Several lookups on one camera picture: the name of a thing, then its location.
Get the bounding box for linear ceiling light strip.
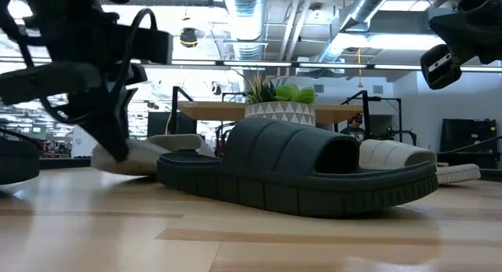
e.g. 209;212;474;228
129;59;502;72

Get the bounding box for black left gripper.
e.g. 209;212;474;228
0;13;148;163

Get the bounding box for black slide sandal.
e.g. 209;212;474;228
0;129;42;186
155;117;440;219

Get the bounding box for white slide sandal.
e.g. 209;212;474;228
90;133;216;177
358;139;482;185

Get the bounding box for person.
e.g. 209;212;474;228
339;113;368;143

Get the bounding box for plant in patterned white pot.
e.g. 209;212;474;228
235;70;318;127

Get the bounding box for black equipment cabinet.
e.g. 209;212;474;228
438;118;500;169

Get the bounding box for yellow hanging cord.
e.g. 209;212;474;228
355;47;364;89

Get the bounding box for wooden shelf black metal frame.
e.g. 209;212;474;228
170;85;372;136

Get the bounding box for black background monitor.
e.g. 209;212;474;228
147;111;198;139

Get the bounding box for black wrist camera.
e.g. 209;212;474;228
117;27;173;65

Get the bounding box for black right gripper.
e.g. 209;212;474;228
420;0;502;91

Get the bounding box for black ceiling cord reel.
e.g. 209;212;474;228
179;27;199;49

